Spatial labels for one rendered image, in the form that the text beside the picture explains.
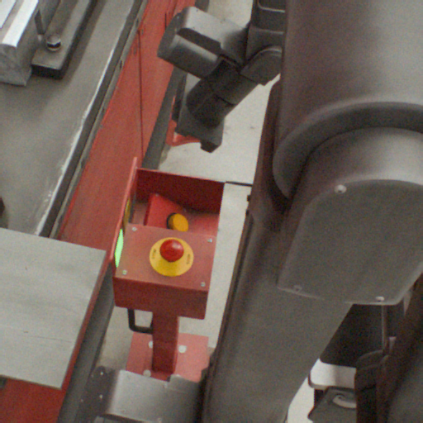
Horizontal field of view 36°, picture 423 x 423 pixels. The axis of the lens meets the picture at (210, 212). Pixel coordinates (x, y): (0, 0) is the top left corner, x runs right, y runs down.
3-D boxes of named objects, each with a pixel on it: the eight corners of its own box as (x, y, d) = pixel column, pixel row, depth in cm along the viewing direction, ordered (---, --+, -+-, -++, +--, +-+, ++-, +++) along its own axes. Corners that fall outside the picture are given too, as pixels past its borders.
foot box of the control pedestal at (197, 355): (216, 423, 172) (220, 411, 161) (121, 408, 172) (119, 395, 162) (225, 350, 182) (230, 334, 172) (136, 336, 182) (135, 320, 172)
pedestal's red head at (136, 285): (204, 320, 116) (211, 275, 101) (114, 307, 116) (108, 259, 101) (218, 225, 126) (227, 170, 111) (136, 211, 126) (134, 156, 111)
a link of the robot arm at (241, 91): (271, 83, 78) (274, 49, 81) (222, 58, 75) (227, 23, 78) (239, 114, 83) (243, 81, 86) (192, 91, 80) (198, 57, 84)
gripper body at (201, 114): (171, 134, 84) (200, 102, 79) (182, 75, 90) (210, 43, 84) (214, 154, 87) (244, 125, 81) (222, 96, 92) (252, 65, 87)
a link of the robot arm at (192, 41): (292, 63, 72) (297, 9, 77) (203, 12, 68) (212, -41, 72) (234, 119, 81) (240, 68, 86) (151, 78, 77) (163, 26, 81)
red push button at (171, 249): (181, 271, 108) (182, 260, 105) (157, 267, 108) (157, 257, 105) (185, 249, 110) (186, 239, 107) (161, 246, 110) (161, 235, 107)
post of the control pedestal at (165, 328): (173, 373, 165) (181, 279, 120) (152, 370, 166) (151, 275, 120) (177, 354, 168) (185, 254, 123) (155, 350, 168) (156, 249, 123)
